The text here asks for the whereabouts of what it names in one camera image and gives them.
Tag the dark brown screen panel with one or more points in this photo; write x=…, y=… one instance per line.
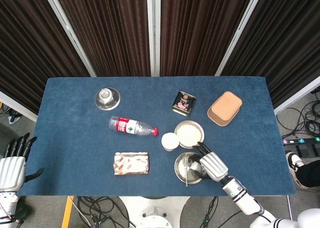
x=195, y=32
x=112, y=32
x=25, y=50
x=287, y=37

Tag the white power adapter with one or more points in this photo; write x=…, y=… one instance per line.
x=14, y=119

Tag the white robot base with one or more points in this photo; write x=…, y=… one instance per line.
x=152, y=210

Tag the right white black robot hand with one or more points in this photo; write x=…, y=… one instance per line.
x=213, y=166

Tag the small dark spoon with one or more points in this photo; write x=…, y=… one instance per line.
x=186, y=175

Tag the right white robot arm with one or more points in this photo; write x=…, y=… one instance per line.
x=240, y=195

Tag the bystander black trouser leg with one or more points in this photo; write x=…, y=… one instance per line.
x=311, y=174

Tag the blue table cloth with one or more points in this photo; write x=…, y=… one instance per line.
x=75, y=150

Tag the white screen frame post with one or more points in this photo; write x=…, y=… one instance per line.
x=67, y=27
x=17, y=105
x=153, y=32
x=297, y=96
x=239, y=32

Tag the black pedal box numbered buttons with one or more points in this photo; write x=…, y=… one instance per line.
x=305, y=149

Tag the white black sneaker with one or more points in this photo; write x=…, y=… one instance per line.
x=293, y=163

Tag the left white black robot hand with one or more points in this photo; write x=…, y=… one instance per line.
x=11, y=171

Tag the yellow floor tape strip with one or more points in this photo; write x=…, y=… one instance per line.
x=66, y=213

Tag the brown rectangular tray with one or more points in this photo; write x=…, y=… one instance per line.
x=225, y=108

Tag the black tin can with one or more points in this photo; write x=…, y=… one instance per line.
x=183, y=103

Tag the red white snack packet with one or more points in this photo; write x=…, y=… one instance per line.
x=131, y=163

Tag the plastic bottle red label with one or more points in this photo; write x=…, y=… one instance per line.
x=125, y=125

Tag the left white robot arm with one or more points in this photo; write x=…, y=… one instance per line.
x=7, y=204

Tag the steel plate with white contents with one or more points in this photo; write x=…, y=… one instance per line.
x=200, y=127

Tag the white powder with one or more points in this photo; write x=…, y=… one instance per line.
x=189, y=134

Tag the white paper cup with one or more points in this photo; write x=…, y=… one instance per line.
x=170, y=140

